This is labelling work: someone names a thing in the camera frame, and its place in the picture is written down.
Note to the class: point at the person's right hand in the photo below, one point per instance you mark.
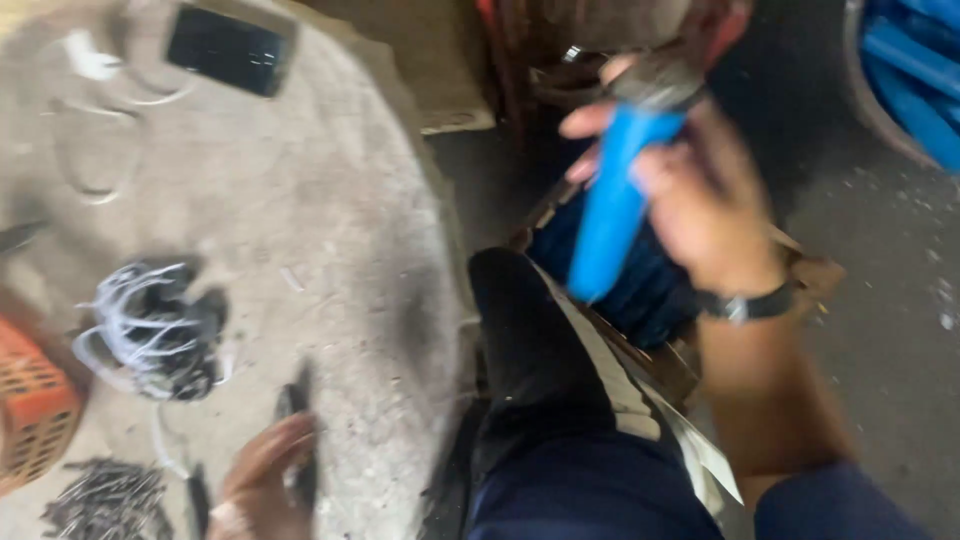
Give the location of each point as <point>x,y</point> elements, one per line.
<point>720,217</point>

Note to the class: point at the person's left hand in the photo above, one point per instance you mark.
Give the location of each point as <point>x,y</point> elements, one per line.
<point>259,487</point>

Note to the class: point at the person's left fingers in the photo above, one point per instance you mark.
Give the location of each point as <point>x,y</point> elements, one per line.
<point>281,439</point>

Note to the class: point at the black hand tool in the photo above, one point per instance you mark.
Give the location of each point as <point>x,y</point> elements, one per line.
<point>300,397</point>

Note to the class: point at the blue plastic tube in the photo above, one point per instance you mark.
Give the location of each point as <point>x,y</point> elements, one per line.
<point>615,217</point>

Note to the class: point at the heap of dark metal pins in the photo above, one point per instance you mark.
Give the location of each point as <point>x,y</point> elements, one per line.
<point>105,501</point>

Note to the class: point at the orange plastic crate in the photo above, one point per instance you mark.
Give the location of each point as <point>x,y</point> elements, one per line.
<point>34,405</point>

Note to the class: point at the person's leg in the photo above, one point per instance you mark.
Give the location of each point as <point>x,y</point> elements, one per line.
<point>555,420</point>

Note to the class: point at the carton of blue tubes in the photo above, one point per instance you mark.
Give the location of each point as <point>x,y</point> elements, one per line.
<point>645,307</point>

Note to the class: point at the beige wooden board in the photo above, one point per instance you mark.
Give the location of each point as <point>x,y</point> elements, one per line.
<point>420,71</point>

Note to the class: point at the black smartphone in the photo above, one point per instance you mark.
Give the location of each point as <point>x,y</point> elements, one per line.
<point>229,49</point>

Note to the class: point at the white plastic scrap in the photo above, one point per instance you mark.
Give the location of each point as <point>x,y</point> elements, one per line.
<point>90,56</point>

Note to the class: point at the black wristwatch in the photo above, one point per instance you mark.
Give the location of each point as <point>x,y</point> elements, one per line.
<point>742,306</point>

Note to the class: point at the bin of blue tubes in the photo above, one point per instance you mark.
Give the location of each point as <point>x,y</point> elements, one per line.
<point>911,71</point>

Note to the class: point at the red metal frame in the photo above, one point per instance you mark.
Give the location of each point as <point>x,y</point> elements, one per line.
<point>506,60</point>

